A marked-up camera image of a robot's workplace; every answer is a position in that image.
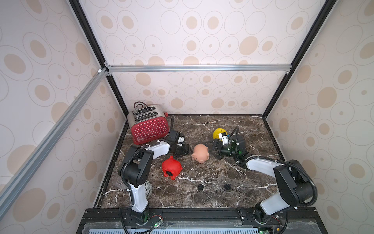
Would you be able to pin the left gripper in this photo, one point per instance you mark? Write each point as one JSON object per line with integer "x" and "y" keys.
{"x": 186, "y": 151}

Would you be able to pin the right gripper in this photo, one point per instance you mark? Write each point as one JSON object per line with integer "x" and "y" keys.
{"x": 220, "y": 150}

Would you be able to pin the yellow piggy bank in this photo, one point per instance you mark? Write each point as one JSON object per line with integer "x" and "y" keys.
{"x": 218, "y": 133}

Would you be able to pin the red piggy bank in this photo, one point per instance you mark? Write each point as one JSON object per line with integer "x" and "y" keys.
{"x": 173, "y": 166}

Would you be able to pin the pink piggy bank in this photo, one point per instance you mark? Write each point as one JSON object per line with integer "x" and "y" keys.
{"x": 200, "y": 153}

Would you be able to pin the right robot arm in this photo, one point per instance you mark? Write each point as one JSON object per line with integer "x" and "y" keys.
{"x": 295, "y": 187}

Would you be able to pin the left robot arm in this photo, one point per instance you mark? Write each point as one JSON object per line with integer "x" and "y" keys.
{"x": 136, "y": 166}

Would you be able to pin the red metal toaster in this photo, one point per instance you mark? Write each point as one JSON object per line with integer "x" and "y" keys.
{"x": 147, "y": 123}

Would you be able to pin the speckled stone egg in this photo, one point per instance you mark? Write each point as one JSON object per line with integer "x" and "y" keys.
{"x": 148, "y": 189}

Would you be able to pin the clear glass cup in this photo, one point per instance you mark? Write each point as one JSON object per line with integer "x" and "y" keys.
{"x": 118, "y": 183}

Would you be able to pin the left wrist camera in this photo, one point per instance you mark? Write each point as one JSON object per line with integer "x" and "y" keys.
{"x": 181, "y": 140}

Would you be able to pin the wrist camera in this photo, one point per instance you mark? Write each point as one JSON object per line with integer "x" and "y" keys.
{"x": 223, "y": 137}
{"x": 181, "y": 140}

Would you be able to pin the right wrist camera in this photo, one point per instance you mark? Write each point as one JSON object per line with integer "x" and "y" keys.
{"x": 223, "y": 137}

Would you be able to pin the horizontal aluminium rail back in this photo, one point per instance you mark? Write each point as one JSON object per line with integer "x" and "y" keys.
{"x": 199, "y": 68}

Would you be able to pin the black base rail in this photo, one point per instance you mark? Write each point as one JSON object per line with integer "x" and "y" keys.
{"x": 199, "y": 221}

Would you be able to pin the diagonal aluminium rail left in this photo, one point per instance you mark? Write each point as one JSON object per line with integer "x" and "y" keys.
{"x": 29, "y": 168}

